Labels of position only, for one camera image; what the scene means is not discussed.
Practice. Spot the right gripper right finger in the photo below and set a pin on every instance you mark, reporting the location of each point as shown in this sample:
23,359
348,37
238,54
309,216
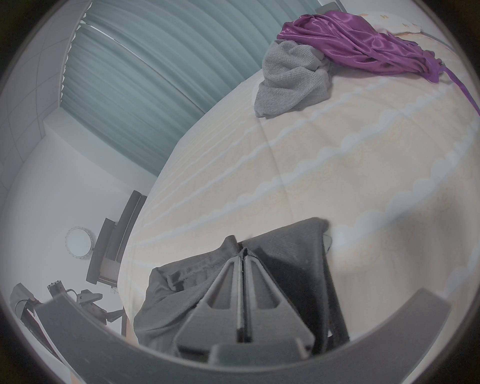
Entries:
285,330

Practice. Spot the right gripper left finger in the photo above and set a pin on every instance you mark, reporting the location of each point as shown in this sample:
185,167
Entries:
202,330

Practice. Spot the black T-shirt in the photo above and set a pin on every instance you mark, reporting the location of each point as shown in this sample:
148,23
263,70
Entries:
292,255

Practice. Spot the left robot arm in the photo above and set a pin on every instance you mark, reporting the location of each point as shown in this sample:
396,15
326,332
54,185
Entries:
22,296

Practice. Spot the bed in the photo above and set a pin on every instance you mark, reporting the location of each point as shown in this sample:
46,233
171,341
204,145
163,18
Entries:
375,168

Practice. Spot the black dressing table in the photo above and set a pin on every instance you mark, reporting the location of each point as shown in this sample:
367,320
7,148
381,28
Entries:
103,255

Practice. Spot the black chest of drawers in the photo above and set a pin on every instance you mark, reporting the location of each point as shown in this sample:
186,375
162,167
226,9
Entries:
133,225

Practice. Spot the round mirror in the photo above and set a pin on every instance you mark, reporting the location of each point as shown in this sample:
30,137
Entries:
79,243

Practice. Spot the blue-green curtain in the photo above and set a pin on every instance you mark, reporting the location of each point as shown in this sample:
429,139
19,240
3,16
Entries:
206,45
123,112

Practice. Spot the grey knit garment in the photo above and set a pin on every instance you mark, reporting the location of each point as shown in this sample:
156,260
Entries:
288,82

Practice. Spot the purple satin garment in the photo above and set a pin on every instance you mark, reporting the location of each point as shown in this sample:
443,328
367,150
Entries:
356,41

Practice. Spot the grey bedside table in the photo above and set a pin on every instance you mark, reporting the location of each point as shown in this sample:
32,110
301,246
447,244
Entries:
330,7

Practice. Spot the white printed pillow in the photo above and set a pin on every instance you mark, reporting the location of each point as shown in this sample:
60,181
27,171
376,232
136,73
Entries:
397,24

